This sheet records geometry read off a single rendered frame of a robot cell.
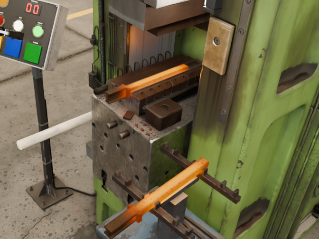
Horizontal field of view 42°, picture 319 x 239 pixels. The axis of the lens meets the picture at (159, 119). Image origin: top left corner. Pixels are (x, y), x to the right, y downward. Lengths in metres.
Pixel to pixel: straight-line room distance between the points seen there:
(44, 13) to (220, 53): 0.81
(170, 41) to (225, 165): 0.68
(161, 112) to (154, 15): 0.35
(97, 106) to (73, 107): 1.55
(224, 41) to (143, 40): 0.57
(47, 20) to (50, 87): 1.73
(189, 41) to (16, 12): 0.77
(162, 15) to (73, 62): 2.47
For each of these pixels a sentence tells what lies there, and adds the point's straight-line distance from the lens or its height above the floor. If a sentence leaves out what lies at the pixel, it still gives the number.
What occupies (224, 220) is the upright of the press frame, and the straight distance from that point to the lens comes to 1.72.
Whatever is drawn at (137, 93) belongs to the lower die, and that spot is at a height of 0.99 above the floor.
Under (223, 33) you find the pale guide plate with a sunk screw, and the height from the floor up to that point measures 1.33.
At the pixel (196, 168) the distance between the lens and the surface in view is 1.28.
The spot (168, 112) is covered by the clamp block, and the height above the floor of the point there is 0.98.
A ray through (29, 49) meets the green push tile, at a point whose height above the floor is 1.02.
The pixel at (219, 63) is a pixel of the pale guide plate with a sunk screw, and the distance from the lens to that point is 1.37.
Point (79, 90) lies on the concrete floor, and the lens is 3.45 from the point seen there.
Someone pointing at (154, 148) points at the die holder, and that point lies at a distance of 1.51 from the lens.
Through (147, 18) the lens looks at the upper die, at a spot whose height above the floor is 1.31.
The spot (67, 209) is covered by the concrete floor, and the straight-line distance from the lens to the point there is 2.47.
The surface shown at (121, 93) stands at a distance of 1.57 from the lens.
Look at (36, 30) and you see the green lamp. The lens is 1.84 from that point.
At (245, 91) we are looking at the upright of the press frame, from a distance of 1.37.
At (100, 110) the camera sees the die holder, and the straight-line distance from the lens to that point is 1.69.
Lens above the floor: 1.85
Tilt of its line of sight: 36 degrees down
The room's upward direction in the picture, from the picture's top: 6 degrees clockwise
